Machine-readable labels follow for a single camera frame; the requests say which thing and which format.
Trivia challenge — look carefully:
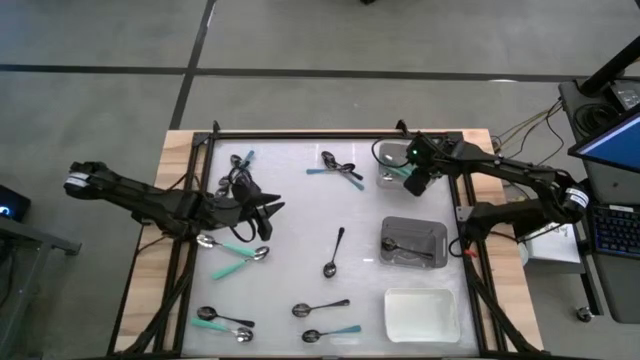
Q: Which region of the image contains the steel spoon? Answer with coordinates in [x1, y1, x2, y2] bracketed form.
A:
[291, 298, 352, 319]

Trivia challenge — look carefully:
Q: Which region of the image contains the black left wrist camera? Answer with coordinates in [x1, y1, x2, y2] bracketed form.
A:
[230, 172, 262, 203]

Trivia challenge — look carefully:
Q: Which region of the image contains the black aluminium table frame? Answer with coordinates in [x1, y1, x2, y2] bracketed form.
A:
[107, 119, 546, 359]

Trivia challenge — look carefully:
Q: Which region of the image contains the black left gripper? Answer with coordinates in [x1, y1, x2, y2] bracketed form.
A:
[199, 192, 287, 242]

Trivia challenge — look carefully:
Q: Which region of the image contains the black keyboard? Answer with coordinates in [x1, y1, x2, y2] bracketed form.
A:
[589, 202, 640, 260]

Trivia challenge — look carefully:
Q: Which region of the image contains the black left camera cable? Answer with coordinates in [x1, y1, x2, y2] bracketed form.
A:
[227, 167, 259, 245]

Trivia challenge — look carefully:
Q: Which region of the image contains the grey side table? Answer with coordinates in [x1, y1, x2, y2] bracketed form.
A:
[0, 214, 84, 360]

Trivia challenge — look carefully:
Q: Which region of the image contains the white paper box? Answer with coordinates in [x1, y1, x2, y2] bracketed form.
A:
[519, 222, 587, 265]

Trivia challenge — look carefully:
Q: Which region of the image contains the black right camera cable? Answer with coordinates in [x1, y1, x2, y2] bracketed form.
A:
[371, 135, 416, 169]

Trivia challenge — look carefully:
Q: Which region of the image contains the dark grey plastic bin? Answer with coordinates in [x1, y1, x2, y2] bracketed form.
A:
[378, 215, 450, 270]

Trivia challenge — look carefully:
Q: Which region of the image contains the light grey plastic bin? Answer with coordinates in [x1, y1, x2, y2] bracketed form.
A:
[375, 141, 441, 192]

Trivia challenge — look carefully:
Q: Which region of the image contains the bundle of floor cables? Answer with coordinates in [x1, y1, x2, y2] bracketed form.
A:
[492, 97, 566, 169]

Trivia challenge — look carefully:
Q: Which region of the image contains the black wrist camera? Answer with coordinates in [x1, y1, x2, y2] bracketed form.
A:
[405, 135, 432, 167]
[230, 172, 262, 203]

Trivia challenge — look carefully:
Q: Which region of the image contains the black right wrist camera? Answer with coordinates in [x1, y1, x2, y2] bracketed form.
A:
[405, 135, 432, 167]

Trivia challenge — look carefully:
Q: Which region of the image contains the white plastic bin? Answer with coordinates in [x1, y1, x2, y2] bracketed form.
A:
[383, 287, 461, 345]

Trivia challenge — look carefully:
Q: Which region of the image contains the black slanted pole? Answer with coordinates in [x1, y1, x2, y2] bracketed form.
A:
[578, 34, 640, 97]

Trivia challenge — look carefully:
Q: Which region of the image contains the small black labelled box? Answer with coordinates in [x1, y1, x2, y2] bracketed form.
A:
[608, 78, 640, 112]

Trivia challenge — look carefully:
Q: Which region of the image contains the dark grey equipment cart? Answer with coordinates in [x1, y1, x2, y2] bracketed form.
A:
[557, 77, 640, 325]

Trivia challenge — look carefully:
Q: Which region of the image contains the black camera cable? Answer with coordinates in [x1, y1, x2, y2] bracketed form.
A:
[371, 135, 416, 169]
[227, 167, 259, 245]

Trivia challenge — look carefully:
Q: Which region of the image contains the black device with blue light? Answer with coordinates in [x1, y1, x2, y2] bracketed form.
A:
[0, 183, 32, 224]

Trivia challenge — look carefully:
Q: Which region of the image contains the monitor with blue screen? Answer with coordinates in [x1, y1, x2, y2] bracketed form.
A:
[567, 107, 640, 175]

